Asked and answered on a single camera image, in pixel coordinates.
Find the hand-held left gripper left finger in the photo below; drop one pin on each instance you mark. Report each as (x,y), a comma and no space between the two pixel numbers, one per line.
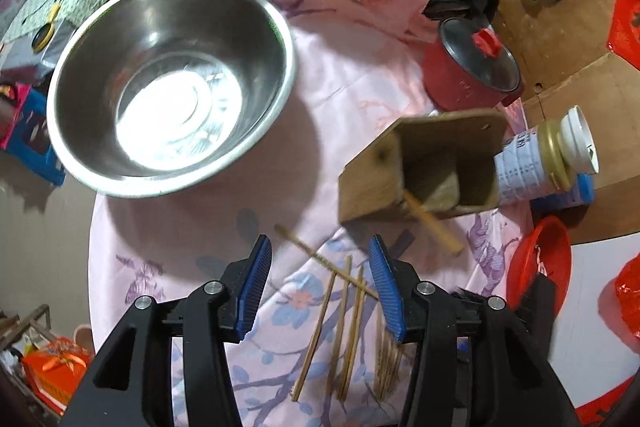
(254,287)

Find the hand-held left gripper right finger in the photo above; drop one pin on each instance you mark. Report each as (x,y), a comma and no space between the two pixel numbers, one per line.
(389,292)

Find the bundle of bamboo chopsticks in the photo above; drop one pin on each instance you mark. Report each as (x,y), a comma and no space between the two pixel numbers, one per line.
(386,364)

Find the wooden chopstick holder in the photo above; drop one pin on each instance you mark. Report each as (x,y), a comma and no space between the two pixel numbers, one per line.
(380,177)

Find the long printed bamboo chopstick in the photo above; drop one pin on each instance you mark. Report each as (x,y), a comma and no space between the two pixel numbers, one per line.
(320,257)

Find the red plastic basin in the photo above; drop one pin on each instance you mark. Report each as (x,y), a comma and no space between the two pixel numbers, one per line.
(530,257)

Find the pink floral tablecloth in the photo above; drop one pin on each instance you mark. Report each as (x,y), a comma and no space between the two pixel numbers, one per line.
(330,107)

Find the milk powder can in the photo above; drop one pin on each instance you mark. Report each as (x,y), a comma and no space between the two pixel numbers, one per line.
(540,162)

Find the blue tin behind can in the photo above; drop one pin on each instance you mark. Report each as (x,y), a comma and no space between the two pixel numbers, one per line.
(570,197)

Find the orange gift box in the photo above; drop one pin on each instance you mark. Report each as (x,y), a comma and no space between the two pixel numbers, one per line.
(52,364)

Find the stainless steel bowl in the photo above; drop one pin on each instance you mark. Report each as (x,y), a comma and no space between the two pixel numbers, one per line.
(170,87)

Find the red pot with glass lid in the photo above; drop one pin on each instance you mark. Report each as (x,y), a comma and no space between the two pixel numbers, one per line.
(465,67)

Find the orange plastic bag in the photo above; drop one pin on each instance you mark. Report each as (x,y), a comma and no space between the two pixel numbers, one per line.
(629,302)

